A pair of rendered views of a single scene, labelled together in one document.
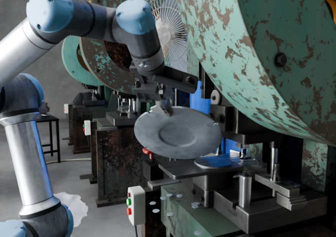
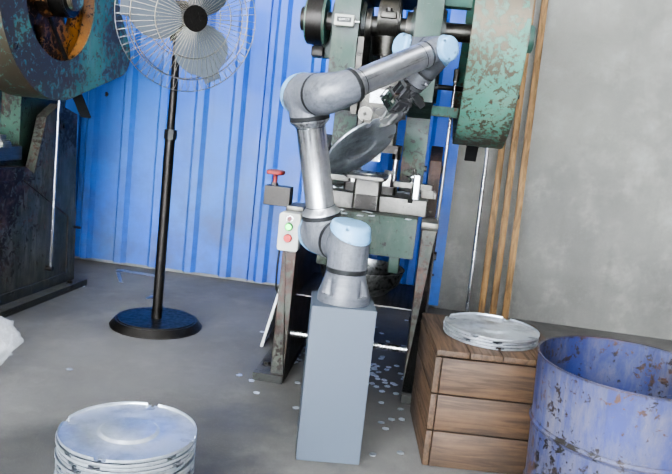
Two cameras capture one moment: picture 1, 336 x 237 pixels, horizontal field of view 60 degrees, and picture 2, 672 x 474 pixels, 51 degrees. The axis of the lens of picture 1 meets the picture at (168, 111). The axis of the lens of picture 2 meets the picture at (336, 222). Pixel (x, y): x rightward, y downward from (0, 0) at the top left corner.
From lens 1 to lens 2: 2.19 m
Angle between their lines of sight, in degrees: 60
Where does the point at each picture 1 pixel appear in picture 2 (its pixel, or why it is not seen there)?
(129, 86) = (49, 83)
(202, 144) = (367, 156)
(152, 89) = (408, 103)
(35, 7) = (450, 46)
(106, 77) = (23, 62)
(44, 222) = not seen: hidden behind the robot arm
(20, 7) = not seen: outside the picture
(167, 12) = not seen: outside the picture
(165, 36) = (199, 20)
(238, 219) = (414, 210)
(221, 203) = (392, 203)
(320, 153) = (418, 163)
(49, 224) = not seen: hidden behind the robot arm
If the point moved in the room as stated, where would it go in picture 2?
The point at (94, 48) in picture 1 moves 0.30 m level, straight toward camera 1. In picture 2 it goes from (14, 1) to (86, 6)
